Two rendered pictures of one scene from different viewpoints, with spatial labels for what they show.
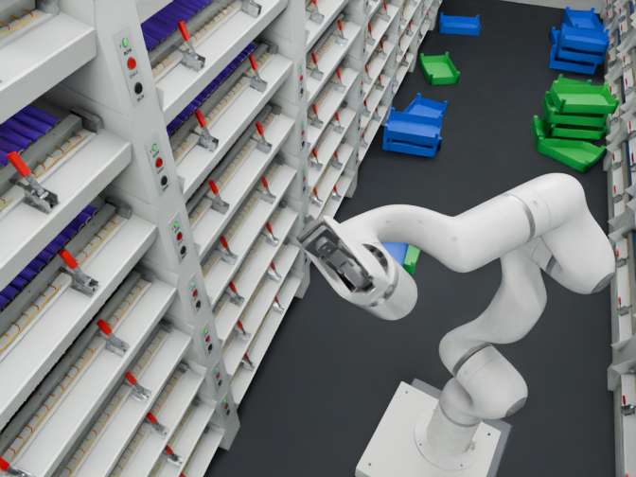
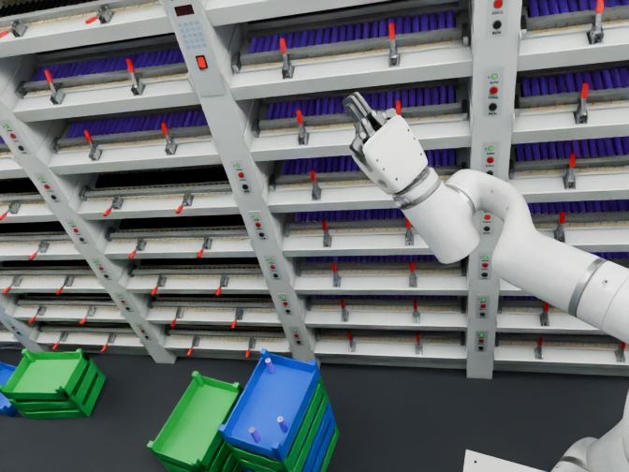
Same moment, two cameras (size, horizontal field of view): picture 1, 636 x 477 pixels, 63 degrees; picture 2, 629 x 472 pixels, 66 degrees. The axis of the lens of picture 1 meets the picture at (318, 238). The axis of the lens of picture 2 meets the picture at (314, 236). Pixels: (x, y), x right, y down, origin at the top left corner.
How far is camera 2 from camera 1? 0.77 m
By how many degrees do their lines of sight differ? 62
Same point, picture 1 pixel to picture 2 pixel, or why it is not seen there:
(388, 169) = not seen: outside the picture
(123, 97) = (479, 25)
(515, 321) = (600, 453)
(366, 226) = (475, 180)
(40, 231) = (376, 72)
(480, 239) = (514, 252)
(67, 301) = not seen: hidden behind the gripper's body
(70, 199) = (405, 67)
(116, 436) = (377, 243)
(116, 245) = (438, 127)
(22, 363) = (342, 138)
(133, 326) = not seen: hidden behind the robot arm
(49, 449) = (335, 197)
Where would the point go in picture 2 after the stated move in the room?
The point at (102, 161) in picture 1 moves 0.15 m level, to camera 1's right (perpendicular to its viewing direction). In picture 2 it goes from (444, 60) to (471, 84)
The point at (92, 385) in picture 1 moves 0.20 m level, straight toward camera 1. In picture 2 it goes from (376, 193) to (336, 233)
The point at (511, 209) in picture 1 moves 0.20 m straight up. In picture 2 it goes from (574, 262) to (601, 134)
